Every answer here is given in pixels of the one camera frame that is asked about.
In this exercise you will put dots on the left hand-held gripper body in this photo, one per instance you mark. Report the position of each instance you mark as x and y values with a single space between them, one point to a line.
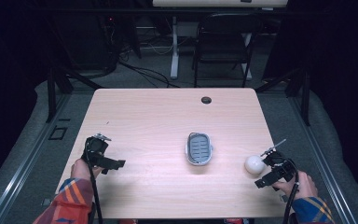
95 147

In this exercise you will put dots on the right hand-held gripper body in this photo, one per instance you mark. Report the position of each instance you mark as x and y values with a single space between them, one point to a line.
281 165

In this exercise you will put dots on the white round ball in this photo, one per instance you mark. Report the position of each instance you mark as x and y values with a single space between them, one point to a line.
254 164

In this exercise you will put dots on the grey soap dish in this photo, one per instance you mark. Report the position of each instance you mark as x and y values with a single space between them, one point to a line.
199 148

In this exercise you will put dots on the person's left hand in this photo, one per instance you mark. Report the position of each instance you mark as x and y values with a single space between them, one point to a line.
81 170

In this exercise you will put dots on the person's right hand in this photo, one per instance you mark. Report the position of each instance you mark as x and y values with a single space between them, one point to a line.
306 186

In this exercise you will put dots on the black metal stand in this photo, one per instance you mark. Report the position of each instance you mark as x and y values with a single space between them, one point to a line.
52 93
306 93

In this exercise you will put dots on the black table grommet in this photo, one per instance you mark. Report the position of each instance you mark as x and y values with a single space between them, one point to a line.
206 100

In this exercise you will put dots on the dark equipment cabinet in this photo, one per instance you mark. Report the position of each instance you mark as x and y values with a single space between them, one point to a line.
84 40

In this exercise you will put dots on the black folding chair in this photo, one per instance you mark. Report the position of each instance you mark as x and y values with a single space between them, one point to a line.
222 46

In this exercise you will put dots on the white desk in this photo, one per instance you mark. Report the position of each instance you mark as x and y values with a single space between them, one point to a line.
217 2

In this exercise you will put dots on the black rectangular floor frame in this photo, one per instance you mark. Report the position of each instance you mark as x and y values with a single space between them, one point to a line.
58 133

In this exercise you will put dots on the aluminium floor rail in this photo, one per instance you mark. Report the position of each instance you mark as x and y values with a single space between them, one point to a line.
24 168
323 161

